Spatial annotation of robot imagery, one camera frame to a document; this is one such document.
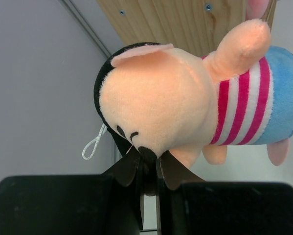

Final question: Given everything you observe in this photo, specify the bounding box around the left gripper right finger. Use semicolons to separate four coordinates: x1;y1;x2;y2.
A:
156;152;204;235

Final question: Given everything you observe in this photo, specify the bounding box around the pink striped plush in shelf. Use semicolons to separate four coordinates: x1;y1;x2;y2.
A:
246;0;270;20

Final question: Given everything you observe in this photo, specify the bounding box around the wooden two-tier shelf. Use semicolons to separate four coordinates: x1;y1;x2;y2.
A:
98;0;276;56

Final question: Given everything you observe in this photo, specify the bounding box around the boy plush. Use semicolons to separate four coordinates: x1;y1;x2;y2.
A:
93;19;293;168

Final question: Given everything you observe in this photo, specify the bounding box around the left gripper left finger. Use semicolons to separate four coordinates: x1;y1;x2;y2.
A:
101;148;144;230

